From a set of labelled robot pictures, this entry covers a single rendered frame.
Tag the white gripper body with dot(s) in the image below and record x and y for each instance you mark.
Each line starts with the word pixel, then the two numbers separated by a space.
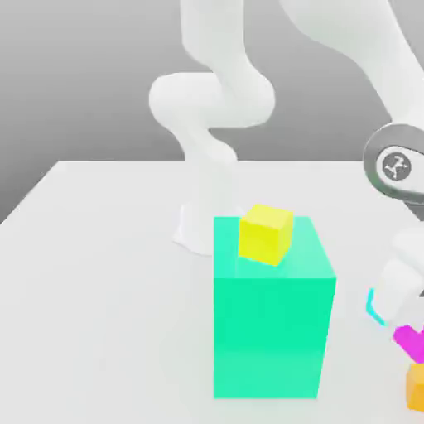
pixel 399 294

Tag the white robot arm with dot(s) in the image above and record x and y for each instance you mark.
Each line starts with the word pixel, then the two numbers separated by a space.
pixel 212 99

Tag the small magenta cube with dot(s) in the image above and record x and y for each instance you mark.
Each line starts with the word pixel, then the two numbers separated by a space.
pixel 410 343

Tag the small orange cube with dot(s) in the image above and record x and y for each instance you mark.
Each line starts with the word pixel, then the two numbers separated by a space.
pixel 416 387

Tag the small yellow cube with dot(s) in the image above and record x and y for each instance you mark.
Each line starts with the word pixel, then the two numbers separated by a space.
pixel 263 235

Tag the large green box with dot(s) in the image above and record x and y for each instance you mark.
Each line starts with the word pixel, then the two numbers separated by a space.
pixel 271 331

